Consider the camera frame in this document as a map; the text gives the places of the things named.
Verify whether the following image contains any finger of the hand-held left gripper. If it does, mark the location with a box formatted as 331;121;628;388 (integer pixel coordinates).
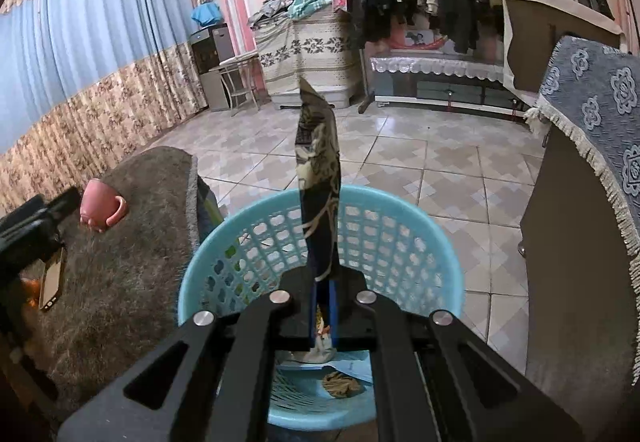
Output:
42;186;83;225

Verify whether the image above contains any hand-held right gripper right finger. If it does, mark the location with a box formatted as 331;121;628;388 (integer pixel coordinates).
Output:
327;272;583;442

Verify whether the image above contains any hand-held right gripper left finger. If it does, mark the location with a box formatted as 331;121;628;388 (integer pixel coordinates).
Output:
57;272;321;442

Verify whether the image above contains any white paper sheet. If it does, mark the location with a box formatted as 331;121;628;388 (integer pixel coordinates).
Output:
280;352;373;383

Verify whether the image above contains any brown paper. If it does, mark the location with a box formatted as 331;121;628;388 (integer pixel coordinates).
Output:
321;371;363;400

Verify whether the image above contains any light blue plastic basket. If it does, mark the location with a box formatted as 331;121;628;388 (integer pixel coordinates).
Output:
177;184;466;430

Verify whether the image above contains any dark printed packet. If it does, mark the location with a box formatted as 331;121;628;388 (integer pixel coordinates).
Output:
294;77;342;353

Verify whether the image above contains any pink pig mug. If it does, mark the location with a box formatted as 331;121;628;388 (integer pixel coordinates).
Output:
80;178;128;233

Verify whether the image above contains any smartphone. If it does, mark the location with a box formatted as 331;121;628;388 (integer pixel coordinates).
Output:
39;246;68;312

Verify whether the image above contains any orange peel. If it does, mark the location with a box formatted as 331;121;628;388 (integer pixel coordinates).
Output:
20;279;43;310

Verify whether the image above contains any grey shaggy rug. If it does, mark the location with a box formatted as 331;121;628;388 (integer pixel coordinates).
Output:
0;146;201;423

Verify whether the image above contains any blue and floral curtain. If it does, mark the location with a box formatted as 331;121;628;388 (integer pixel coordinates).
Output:
0;0;208;195

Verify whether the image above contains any brown wooden cabinet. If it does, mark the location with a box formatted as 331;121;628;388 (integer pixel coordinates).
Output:
520;122;640;423

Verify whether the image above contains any grey water dispenser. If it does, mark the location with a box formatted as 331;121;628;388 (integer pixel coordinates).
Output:
189;23;236;112

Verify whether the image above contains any small metal side table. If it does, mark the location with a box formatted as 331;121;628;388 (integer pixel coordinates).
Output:
209;51;263;117

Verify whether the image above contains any blue covered water bottle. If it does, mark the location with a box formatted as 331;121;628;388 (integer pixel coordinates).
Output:
191;3;223;25

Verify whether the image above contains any low stand with lace cloth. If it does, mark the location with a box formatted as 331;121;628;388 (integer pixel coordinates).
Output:
370;54;533;115

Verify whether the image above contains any chest with patterned cover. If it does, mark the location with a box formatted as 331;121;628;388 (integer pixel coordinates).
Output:
252;12;366;110

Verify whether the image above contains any pile of folded clothes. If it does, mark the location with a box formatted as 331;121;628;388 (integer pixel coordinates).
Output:
248;0;333;29

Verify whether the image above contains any blue patterned fringed cloth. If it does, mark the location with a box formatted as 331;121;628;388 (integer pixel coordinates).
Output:
524;36;640;383

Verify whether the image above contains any beige bordered dark cover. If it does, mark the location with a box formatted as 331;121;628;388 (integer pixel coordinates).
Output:
501;0;626;93

